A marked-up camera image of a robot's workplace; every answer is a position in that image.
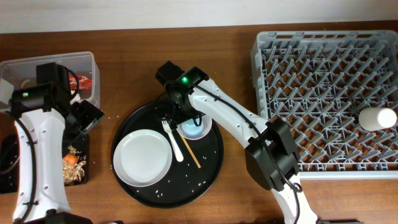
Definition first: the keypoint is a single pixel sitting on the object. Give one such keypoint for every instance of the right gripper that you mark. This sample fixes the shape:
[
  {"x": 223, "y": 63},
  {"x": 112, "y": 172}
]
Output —
[{"x": 178, "y": 116}]

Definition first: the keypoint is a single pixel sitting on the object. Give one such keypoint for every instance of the round black serving tray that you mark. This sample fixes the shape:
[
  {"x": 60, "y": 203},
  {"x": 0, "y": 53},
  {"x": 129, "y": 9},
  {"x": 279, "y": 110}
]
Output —
[{"x": 185, "y": 181}]

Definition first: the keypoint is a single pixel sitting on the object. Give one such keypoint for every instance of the rice and food scraps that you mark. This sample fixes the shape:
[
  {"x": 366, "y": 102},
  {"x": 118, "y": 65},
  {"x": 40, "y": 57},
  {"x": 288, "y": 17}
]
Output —
[{"x": 74, "y": 174}]

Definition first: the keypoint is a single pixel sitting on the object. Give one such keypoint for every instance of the black rectangular tray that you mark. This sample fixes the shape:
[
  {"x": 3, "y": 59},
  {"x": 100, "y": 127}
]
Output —
[{"x": 10, "y": 161}]

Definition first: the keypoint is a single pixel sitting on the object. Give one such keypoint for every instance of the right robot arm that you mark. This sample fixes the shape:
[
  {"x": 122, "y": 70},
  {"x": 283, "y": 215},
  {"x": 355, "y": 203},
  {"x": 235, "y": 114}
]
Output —
[{"x": 271, "y": 153}]

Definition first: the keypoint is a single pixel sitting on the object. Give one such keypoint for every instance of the small white bowl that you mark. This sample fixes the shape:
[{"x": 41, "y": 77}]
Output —
[{"x": 207, "y": 124}]

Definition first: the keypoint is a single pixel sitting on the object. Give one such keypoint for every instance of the wooden chopstick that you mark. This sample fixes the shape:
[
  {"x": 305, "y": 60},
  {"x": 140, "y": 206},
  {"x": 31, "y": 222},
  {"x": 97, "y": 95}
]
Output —
[{"x": 190, "y": 151}]

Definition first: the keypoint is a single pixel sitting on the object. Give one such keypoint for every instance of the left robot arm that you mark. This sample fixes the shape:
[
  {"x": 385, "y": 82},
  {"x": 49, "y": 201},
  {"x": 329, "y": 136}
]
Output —
[{"x": 47, "y": 122}]

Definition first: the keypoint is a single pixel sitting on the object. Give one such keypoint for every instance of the white plate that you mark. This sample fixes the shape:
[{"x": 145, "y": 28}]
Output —
[{"x": 142, "y": 158}]

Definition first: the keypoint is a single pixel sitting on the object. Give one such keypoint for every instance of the light blue cup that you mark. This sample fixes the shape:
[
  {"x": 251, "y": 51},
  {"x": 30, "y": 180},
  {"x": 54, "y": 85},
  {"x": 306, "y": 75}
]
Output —
[{"x": 192, "y": 127}]

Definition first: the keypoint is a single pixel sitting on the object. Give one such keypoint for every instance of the white cup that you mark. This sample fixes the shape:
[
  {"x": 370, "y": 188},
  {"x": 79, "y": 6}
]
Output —
[{"x": 374, "y": 119}]

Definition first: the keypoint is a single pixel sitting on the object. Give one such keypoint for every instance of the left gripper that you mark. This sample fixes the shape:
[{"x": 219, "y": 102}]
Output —
[{"x": 89, "y": 112}]

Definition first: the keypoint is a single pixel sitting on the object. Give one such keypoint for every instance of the white plastic fork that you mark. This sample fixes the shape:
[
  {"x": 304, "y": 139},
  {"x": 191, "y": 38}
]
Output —
[{"x": 175, "y": 147}]

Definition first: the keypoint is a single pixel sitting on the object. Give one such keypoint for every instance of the red snack wrapper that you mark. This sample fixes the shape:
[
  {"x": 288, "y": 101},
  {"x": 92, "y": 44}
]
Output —
[{"x": 84, "y": 82}]

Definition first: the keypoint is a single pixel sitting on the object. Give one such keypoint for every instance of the grey dishwasher rack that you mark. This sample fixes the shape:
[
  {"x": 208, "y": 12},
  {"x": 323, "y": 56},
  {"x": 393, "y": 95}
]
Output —
[{"x": 319, "y": 82}]

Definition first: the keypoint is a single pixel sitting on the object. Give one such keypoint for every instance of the orange carrot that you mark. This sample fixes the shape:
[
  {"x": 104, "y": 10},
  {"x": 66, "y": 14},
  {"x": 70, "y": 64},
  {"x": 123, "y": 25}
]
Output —
[{"x": 71, "y": 159}]

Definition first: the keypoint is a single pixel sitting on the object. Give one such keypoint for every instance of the clear plastic bin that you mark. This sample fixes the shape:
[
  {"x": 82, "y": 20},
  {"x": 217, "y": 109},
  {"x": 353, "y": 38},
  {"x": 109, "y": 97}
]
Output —
[{"x": 21, "y": 73}]

